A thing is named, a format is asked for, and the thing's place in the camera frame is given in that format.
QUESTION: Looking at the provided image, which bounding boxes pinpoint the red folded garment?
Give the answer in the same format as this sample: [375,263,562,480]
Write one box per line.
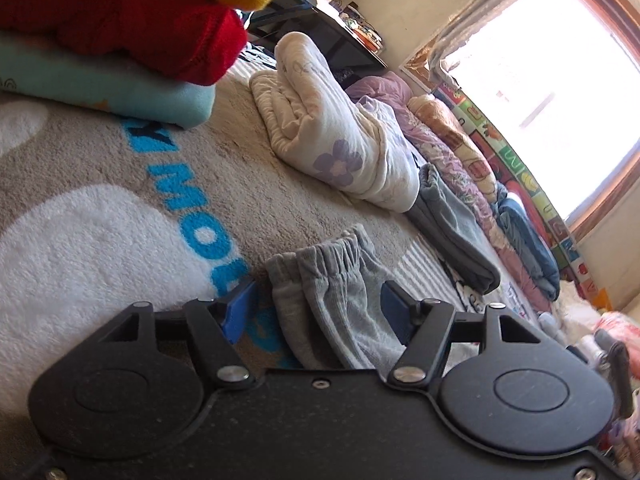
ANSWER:
[1,0,246,86]

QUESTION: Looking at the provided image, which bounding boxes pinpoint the black low desk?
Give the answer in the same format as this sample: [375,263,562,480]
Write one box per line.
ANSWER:
[248,0,388,89]

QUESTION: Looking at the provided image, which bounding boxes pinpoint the pink folded quilt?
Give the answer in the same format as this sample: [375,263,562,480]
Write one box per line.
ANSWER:
[597,311,640,379]

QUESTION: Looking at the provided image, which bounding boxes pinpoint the Mickey Mouse fleece blanket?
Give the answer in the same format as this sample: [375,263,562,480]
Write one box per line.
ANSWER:
[0,54,542,436]

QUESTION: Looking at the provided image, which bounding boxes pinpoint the colourful alphabet play mat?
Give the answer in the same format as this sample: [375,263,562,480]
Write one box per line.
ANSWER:
[434,84,611,309]

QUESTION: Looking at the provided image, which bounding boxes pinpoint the sheer window curtain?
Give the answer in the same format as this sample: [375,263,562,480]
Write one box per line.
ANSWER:
[426,0,518,88]

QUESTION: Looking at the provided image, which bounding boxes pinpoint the purple floral quilt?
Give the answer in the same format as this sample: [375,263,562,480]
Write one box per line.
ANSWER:
[346,73,551,312]

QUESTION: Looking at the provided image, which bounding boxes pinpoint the light grey sweatpants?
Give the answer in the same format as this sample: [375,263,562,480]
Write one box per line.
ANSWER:
[265,224,406,377]

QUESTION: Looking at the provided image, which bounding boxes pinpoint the cream floral folded quilt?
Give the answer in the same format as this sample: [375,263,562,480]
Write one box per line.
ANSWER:
[250,32,420,212]

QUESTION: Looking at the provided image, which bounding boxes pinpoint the dark grey folded pants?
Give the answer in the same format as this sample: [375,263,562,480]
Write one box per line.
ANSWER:
[406,162,501,295]

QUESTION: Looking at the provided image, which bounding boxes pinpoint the light blue folded blanket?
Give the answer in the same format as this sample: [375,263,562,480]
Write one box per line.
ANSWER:
[1,35,216,129]

